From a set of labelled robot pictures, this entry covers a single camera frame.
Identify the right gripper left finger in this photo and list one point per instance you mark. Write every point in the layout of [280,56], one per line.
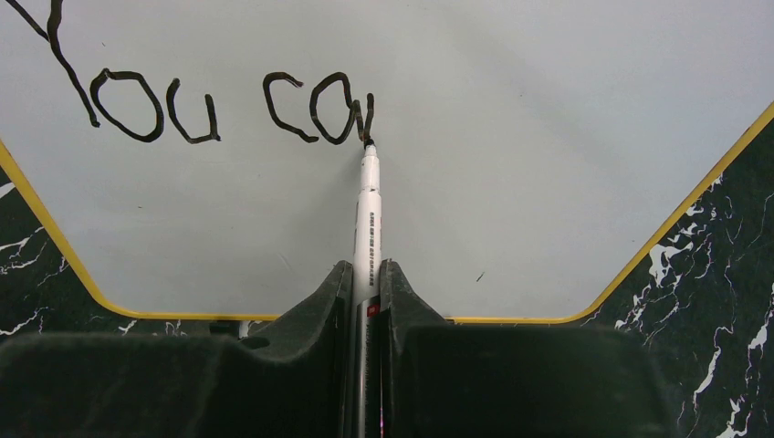
[284,381]

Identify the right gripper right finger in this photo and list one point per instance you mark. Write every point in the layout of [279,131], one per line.
[440,379]

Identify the white marker pen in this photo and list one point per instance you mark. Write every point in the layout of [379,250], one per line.
[363,403]

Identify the yellow framed whiteboard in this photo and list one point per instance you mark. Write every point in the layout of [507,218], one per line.
[194,158]

